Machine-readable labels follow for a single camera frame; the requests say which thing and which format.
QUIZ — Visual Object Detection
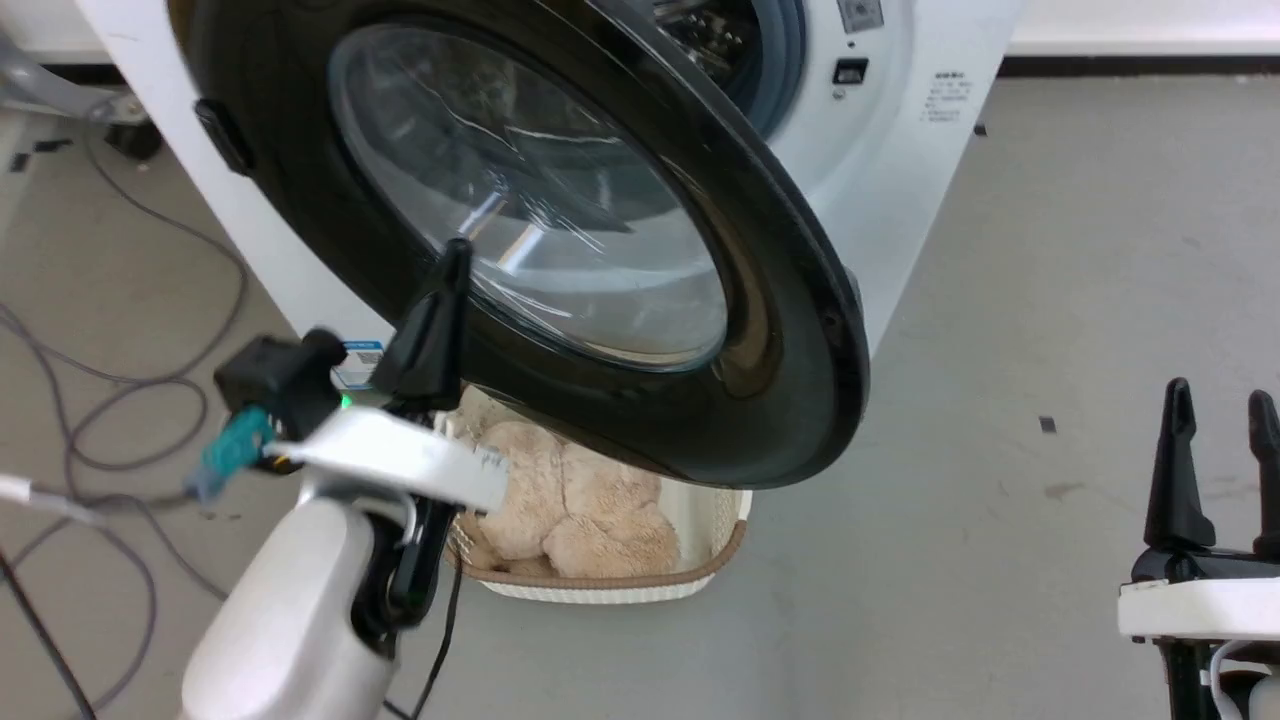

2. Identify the beige plush toy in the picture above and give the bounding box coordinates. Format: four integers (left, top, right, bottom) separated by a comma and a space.
456, 386, 683, 579

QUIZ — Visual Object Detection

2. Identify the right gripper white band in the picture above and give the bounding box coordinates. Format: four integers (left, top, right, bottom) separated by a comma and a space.
1117, 377, 1280, 643

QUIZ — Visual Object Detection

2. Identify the steel washer drum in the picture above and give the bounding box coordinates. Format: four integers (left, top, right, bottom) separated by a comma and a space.
652, 0, 809, 141

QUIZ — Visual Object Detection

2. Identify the white front-load washing machine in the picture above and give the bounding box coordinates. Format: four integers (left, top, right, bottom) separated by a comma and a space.
75, 0, 1027, 363

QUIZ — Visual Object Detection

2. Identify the black caster wheel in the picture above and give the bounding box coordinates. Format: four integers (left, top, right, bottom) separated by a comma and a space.
104, 118, 165, 163

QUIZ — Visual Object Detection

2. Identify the black round glass washer door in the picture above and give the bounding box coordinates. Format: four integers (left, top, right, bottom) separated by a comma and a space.
168, 0, 871, 491

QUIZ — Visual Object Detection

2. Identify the teal cable connector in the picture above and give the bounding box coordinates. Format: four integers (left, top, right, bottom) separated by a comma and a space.
184, 408, 275, 503

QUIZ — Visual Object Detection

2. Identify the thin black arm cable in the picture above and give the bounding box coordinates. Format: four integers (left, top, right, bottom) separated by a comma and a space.
384, 566, 465, 720

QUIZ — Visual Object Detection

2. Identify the grey metal stand base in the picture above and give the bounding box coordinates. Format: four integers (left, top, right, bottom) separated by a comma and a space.
0, 28, 151, 129

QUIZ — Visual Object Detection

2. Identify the black floor cable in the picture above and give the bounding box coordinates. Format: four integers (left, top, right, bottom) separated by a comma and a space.
0, 548, 99, 720

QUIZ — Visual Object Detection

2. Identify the blue white label sticker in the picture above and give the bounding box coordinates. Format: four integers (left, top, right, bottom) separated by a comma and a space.
332, 340, 387, 391

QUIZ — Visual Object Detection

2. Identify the white laundry basket brown rim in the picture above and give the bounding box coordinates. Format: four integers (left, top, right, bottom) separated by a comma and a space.
436, 384, 753, 605

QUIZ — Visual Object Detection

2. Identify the white grey connector cable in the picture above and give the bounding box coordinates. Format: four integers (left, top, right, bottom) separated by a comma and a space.
0, 472, 107, 529

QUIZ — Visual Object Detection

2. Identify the grey floor cable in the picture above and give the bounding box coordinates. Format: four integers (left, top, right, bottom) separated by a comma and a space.
0, 128, 251, 713

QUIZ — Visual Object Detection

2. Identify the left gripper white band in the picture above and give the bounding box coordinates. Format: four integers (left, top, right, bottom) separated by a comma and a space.
268, 237, 513, 515

